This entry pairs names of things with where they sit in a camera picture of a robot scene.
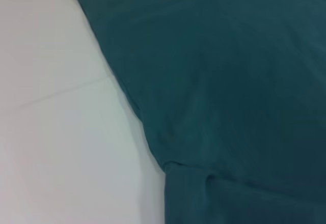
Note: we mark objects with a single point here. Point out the dark teal blue shirt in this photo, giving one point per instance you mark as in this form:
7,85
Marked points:
229,81

